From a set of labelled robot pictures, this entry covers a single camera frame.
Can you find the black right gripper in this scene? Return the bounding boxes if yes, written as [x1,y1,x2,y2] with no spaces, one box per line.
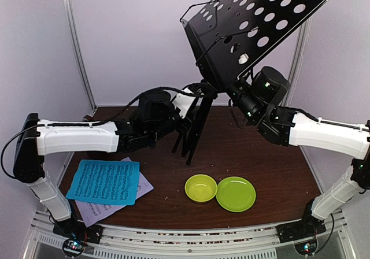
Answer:
[205,56,262,122]

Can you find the black perforated music stand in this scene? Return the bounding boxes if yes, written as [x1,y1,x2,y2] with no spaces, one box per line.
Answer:
[175,0,328,160]

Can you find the blue sheet music page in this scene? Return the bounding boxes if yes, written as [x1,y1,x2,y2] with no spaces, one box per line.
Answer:
[66,160,140,206]

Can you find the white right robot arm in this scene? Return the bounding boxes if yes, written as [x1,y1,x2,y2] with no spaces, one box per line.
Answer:
[226,66,369,237]

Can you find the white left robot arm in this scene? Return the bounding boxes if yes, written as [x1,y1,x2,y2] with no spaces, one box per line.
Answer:
[13,87,195,238]

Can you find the brown wooden metronome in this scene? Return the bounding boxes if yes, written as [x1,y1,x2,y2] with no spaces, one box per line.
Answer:
[82,114,94,122]

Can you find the lime green bowl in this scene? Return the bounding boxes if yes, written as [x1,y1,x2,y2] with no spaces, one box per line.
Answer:
[184,174,218,204]

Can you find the lime green plate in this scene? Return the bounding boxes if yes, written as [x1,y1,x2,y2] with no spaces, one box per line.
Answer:
[216,176,257,213]

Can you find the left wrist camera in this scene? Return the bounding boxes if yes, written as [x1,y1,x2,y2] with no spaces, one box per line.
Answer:
[171,86,200,119]

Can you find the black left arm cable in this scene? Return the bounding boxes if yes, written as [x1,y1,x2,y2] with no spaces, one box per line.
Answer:
[0,86,203,179]

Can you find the right aluminium frame post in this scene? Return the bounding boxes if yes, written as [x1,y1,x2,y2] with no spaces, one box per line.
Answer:
[288,0,315,83]

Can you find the aluminium frame post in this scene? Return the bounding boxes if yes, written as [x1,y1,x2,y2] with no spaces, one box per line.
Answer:
[288,0,315,83]
[63,0,97,110]

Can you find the aluminium front rail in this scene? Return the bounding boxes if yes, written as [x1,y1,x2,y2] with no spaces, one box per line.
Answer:
[21,218,358,258]

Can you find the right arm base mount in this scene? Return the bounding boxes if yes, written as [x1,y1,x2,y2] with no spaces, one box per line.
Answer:
[276,221,326,257]

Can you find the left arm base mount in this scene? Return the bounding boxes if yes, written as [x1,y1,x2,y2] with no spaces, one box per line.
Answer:
[53,223,103,258]

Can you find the left aluminium frame post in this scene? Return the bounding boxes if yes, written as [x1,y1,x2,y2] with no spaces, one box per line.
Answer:
[63,0,97,110]

